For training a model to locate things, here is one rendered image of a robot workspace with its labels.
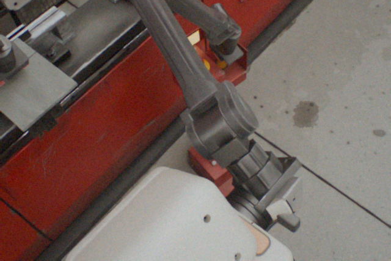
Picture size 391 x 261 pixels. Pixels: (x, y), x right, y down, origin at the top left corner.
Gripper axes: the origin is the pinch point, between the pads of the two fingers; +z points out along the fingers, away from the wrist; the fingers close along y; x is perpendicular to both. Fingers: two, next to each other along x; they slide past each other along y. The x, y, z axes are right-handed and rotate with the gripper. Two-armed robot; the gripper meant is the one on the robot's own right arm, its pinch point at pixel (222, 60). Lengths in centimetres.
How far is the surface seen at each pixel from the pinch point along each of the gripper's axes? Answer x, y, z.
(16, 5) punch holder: 47, 35, -30
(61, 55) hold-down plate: 43, 26, -11
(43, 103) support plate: 56, 9, -26
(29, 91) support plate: 57, 15, -24
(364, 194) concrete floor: -35, -72, 56
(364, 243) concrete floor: -18, -85, 52
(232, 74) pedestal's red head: 0.0, -5.8, 1.1
